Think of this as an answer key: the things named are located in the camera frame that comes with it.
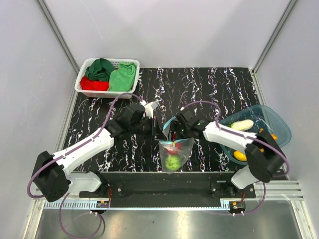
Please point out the dark green cloth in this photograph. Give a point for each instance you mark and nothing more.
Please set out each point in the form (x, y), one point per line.
(100, 70)

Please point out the light green cloth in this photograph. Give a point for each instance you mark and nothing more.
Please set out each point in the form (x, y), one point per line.
(122, 79)

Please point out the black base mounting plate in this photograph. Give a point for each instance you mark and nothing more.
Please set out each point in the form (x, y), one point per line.
(150, 190)

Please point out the red cloth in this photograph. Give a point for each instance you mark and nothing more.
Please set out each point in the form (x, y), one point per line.
(92, 85)

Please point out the clear zip top bag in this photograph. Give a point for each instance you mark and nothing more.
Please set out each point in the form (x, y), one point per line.
(185, 151)

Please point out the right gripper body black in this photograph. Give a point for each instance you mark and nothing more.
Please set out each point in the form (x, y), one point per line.
(181, 132)

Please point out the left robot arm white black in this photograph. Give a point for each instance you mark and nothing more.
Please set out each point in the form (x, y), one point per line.
(54, 174)

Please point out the yellow fake lemon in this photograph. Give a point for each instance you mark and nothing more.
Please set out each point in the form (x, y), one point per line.
(240, 156)

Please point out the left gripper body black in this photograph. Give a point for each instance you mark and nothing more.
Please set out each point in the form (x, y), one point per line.
(147, 127)

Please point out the aluminium frame rail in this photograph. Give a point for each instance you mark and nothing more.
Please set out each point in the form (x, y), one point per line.
(277, 212)

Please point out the white plastic basket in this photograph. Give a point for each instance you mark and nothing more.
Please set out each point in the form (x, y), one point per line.
(106, 94)

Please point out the beige fake egg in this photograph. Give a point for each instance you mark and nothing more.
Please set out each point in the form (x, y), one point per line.
(242, 125)

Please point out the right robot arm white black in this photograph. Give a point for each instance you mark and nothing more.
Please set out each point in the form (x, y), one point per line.
(264, 156)

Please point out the orange fake mango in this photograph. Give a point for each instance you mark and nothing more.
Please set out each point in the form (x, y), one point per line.
(274, 137)

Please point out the teal plastic container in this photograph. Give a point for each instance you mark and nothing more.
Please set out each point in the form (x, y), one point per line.
(263, 117)

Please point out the green fake vegetable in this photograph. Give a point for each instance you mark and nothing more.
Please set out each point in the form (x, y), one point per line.
(172, 163)

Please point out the red fake bell pepper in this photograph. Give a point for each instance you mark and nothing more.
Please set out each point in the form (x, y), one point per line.
(173, 148)

